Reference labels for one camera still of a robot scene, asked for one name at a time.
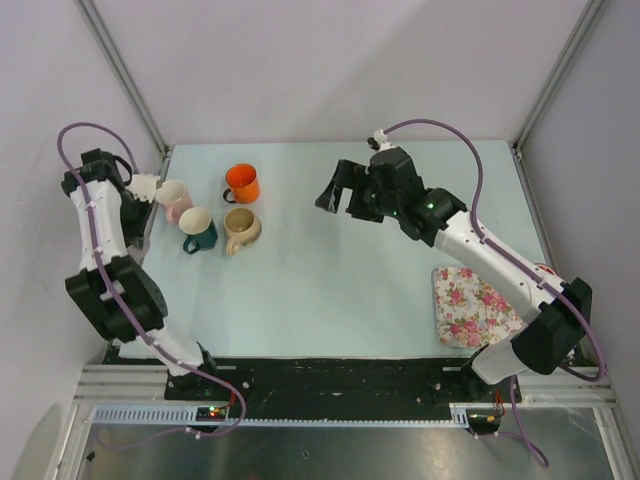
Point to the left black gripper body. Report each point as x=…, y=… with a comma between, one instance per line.
x=133, y=216

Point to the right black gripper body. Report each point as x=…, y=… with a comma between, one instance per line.
x=367, y=202

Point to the pink mug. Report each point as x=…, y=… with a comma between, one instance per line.
x=174, y=196

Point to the dark green mug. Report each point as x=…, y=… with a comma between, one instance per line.
x=198, y=226

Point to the orange mug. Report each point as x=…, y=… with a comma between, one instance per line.
x=242, y=184

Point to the cream mug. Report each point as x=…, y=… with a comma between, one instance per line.
x=242, y=227

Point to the red round object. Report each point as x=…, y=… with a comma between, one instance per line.
x=546, y=268

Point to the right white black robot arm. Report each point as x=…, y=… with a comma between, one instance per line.
x=555, y=311

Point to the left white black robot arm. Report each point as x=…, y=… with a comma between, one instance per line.
x=118, y=298

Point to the floral tray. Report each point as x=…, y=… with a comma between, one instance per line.
x=469, y=312

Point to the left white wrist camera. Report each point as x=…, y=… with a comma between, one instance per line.
x=143, y=187

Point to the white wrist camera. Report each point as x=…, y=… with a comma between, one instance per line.
x=143, y=187
x=379, y=143

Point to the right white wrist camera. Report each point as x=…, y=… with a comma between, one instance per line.
x=379, y=143

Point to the front aluminium frame rail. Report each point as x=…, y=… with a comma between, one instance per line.
x=145, y=384

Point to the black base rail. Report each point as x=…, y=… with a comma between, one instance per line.
x=339, y=389

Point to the grey cable duct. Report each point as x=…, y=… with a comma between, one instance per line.
x=205, y=416

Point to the left aluminium frame post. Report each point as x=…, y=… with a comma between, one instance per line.
x=116, y=62

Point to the aluminium frame post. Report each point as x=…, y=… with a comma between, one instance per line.
x=116, y=62
x=576, y=42

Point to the right aluminium frame post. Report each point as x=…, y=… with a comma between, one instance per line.
x=576, y=42

